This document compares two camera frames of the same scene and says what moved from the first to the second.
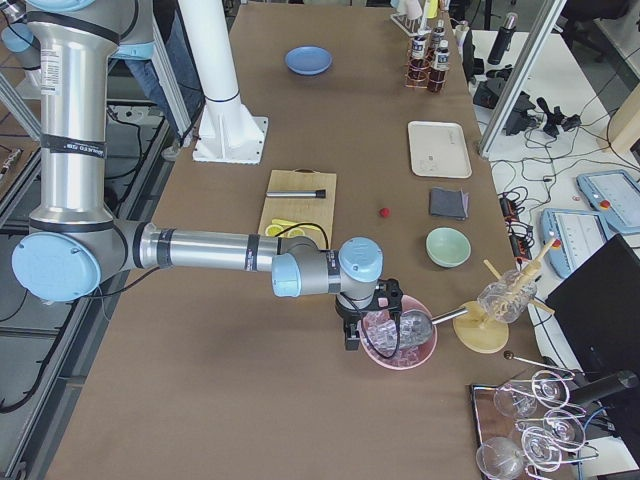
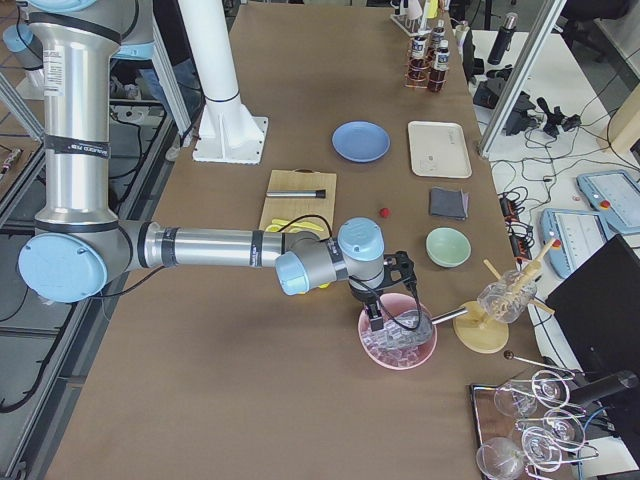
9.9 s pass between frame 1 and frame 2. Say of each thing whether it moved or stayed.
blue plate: moved
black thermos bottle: stayed
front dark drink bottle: stayed
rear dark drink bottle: stayed
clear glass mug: stayed
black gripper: moved
